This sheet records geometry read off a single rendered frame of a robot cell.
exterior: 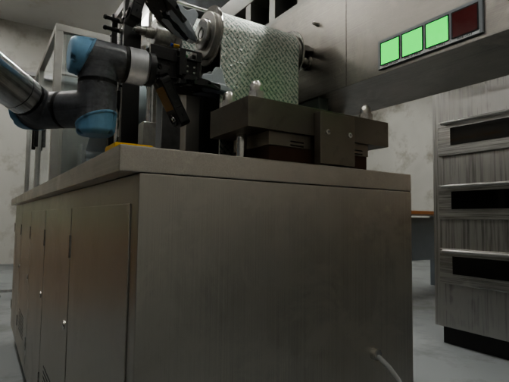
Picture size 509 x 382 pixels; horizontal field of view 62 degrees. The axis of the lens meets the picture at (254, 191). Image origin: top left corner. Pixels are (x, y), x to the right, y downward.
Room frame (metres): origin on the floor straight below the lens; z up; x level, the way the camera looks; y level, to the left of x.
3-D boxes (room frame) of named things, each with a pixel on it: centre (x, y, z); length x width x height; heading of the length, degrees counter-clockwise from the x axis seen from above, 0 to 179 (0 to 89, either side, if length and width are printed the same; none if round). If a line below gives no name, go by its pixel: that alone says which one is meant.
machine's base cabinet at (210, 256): (1.85, 0.59, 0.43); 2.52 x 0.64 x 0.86; 33
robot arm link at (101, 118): (0.84, 0.33, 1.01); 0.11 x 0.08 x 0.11; 76
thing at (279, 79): (1.05, -0.01, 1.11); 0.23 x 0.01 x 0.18; 123
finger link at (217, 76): (0.96, 0.09, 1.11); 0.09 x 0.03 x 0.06; 122
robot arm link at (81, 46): (0.83, 0.32, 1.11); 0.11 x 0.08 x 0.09; 123
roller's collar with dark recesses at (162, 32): (1.23, 0.28, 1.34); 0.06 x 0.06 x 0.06; 33
